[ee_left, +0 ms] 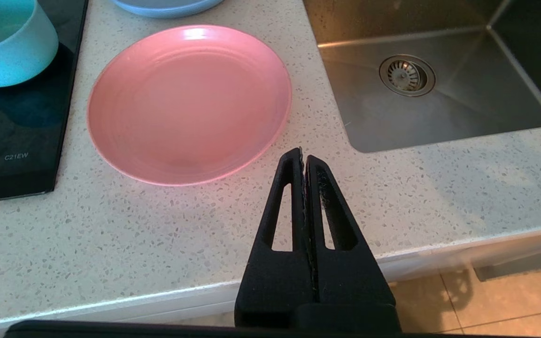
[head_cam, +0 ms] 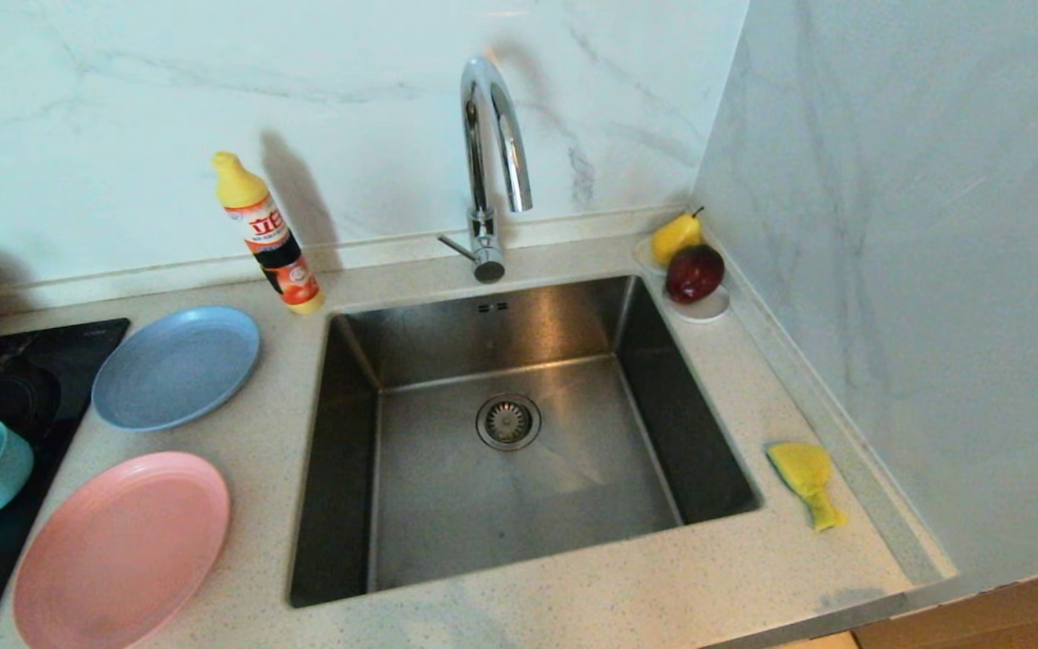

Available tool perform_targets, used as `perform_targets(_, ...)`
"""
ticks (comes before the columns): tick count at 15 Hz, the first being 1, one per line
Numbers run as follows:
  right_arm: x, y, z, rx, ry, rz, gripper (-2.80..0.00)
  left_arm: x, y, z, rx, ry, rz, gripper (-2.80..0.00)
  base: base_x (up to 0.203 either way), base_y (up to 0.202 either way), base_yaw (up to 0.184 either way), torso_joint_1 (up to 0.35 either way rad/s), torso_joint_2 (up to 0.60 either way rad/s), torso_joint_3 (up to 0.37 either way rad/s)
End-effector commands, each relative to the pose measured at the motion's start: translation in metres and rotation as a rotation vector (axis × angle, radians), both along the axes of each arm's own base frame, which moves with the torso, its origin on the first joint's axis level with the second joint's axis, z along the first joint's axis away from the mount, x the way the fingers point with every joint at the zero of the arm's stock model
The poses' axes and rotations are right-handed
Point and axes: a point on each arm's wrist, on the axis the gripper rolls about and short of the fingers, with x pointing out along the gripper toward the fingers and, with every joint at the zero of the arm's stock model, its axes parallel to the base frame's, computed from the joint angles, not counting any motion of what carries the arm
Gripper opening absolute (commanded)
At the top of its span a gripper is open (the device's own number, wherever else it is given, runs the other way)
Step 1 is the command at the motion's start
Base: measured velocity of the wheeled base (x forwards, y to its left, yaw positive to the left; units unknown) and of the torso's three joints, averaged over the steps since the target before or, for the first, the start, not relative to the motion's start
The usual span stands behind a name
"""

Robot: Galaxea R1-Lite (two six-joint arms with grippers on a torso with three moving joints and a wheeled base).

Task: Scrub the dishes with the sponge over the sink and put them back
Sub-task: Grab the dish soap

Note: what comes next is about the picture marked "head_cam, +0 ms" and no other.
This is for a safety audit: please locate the yellow-capped orange dish soap bottle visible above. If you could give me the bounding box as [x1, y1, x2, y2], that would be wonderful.
[211, 151, 324, 315]

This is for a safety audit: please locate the stainless steel sink basin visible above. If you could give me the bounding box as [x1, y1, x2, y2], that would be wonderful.
[287, 273, 764, 609]

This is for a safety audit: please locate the yellow green sponge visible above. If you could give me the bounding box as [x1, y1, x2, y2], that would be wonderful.
[766, 441, 847, 533]

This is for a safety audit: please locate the chrome gooseneck faucet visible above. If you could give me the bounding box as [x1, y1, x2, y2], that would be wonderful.
[436, 56, 534, 285]

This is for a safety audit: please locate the small white saucer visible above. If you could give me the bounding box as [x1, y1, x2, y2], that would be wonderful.
[633, 234, 669, 276]
[663, 284, 732, 324]

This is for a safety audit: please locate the yellow pear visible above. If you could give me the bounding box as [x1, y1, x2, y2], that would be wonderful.
[651, 206, 706, 268]

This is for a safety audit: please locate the dark red apple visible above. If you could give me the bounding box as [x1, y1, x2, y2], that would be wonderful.
[665, 243, 726, 305]

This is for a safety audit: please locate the blue plastic plate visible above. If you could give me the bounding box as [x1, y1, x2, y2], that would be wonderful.
[91, 306, 261, 432]

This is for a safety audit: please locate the black induction cooktop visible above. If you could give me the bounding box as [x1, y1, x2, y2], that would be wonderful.
[0, 317, 132, 649]

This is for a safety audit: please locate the pink plastic plate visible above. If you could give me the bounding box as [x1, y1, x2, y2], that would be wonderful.
[13, 451, 232, 649]

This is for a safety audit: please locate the wooden cabinet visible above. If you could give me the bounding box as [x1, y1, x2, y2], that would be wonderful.
[852, 559, 1038, 649]

